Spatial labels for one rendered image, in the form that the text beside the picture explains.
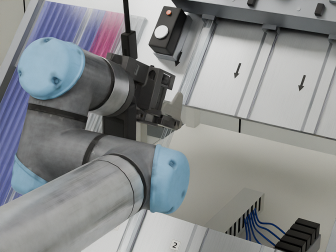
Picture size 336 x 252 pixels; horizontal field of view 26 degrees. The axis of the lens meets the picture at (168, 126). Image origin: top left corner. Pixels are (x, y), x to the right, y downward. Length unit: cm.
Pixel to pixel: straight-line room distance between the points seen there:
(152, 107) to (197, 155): 83
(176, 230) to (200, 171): 68
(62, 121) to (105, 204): 18
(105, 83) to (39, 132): 11
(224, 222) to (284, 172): 35
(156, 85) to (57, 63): 22
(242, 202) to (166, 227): 46
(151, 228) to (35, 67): 37
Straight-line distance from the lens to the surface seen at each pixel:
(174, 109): 112
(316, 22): 112
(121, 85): 96
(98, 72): 91
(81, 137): 86
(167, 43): 119
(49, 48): 87
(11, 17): 380
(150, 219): 114
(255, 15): 116
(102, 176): 75
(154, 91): 104
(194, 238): 111
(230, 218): 151
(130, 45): 108
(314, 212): 165
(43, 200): 68
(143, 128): 178
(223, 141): 195
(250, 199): 158
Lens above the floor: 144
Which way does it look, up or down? 24 degrees down
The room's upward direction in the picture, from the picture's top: straight up
